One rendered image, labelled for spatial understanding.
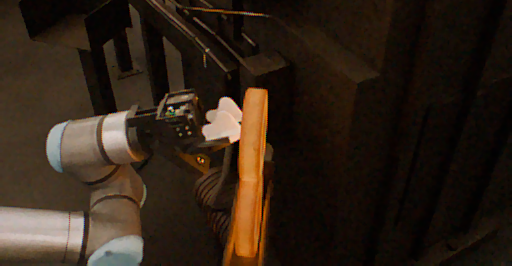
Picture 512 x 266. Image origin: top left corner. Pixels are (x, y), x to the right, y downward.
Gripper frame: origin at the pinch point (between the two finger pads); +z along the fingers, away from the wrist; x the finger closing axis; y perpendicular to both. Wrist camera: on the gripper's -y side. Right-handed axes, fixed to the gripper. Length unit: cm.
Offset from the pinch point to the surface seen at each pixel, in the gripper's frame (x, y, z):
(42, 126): 95, -55, -123
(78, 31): 75, -8, -70
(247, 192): -6.3, -9.0, -3.0
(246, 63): 30.7, -6.1, -6.5
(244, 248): -11.9, -16.5, -5.1
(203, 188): 18.5, -30.9, -23.6
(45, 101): 112, -53, -129
